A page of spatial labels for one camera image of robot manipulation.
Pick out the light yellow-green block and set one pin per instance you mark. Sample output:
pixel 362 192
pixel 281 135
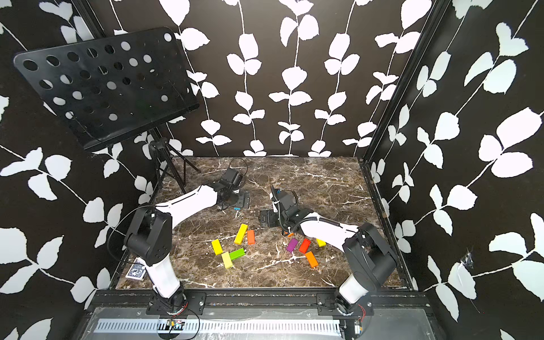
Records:
pixel 227 261

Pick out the yellow small block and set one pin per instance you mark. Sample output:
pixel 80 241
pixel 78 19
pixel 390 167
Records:
pixel 217 248

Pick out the yellow block right group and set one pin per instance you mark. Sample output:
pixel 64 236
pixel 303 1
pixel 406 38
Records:
pixel 321 243

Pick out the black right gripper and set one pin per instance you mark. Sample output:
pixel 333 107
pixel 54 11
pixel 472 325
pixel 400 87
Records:
pixel 270 214

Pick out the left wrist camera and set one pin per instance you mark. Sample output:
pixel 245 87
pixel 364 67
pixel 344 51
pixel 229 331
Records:
pixel 232 179

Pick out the red-orange small block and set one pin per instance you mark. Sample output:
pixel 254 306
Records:
pixel 251 240

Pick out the orange block lower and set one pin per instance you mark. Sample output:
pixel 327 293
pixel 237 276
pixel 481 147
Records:
pixel 311 259

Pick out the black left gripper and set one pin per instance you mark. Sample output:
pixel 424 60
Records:
pixel 241 202

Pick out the green block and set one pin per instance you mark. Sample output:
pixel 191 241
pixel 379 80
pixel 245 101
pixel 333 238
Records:
pixel 237 254

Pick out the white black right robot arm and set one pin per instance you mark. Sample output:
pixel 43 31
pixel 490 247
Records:
pixel 369 255

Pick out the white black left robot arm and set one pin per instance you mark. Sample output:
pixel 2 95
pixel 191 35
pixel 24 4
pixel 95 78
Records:
pixel 150 233

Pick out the purple block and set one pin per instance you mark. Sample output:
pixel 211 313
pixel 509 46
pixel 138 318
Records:
pixel 292 245

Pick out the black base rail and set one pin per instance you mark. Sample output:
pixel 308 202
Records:
pixel 325 300

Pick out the white slotted cable duct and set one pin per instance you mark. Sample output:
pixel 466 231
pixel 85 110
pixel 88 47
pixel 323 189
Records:
pixel 194 326

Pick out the yellow long block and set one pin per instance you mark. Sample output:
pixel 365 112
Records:
pixel 241 234

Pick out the red block right group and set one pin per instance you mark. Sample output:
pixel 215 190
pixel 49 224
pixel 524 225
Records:
pixel 305 246

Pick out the black perforated music stand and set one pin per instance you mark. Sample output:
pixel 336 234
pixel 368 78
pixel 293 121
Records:
pixel 111 89

